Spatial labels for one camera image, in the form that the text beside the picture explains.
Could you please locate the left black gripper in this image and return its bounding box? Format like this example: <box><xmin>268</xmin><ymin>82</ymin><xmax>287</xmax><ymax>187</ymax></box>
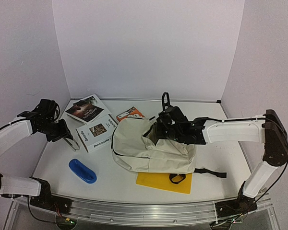
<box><xmin>38</xmin><ymin>118</ymin><xmax>70</xmax><ymax>142</ymax></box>

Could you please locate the silver metal stapler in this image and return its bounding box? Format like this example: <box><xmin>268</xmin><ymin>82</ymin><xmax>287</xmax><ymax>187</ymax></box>
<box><xmin>63</xmin><ymin>138</ymin><xmax>80</xmax><ymax>151</ymax></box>

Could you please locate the white Decorate furniture book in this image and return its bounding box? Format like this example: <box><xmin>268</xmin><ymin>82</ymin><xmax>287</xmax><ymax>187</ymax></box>
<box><xmin>76</xmin><ymin>115</ymin><xmax>118</xmax><ymax>153</ymax></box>

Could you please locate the blue glasses case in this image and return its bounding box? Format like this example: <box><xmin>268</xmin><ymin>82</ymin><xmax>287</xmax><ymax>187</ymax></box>
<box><xmin>69</xmin><ymin>159</ymin><xmax>97</xmax><ymax>184</ymax></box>

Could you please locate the beige canvas backpack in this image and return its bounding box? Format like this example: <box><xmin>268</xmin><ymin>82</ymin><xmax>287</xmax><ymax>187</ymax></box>
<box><xmin>111</xmin><ymin>118</ymin><xmax>227</xmax><ymax>184</ymax></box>

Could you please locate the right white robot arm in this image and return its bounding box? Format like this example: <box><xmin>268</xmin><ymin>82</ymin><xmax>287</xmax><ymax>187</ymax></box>
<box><xmin>154</xmin><ymin>109</ymin><xmax>288</xmax><ymax>199</ymax></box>

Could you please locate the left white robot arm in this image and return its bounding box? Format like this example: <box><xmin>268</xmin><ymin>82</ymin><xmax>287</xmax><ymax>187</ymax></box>
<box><xmin>0</xmin><ymin>99</ymin><xmax>79</xmax><ymax>208</ymax></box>

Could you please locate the black Three Days book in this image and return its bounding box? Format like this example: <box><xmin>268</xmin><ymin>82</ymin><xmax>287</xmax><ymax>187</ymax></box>
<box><xmin>66</xmin><ymin>101</ymin><xmax>104</xmax><ymax>124</ymax></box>

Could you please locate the white palm leaf book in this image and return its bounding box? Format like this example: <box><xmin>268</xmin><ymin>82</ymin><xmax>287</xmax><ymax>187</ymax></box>
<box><xmin>77</xmin><ymin>94</ymin><xmax>111</xmax><ymax>120</ymax></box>

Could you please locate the orange comic book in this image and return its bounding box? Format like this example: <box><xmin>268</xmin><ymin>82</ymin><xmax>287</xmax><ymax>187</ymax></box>
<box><xmin>116</xmin><ymin>106</ymin><xmax>145</xmax><ymax>122</ymax></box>

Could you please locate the yellow plastic folder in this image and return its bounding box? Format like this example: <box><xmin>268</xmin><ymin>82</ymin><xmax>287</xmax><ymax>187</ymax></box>
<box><xmin>136</xmin><ymin>172</ymin><xmax>192</xmax><ymax>194</ymax></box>

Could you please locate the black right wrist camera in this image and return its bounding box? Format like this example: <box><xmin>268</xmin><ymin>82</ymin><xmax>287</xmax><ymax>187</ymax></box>
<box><xmin>157</xmin><ymin>92</ymin><xmax>188</xmax><ymax>129</ymax></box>

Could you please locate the aluminium table edge rail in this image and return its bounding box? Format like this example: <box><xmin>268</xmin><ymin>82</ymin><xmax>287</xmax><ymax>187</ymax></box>
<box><xmin>71</xmin><ymin>97</ymin><xmax>223</xmax><ymax>104</ymax></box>

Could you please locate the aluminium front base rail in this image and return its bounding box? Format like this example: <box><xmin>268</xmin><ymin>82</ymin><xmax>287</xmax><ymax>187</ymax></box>
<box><xmin>4</xmin><ymin>186</ymin><xmax>279</xmax><ymax>230</ymax></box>

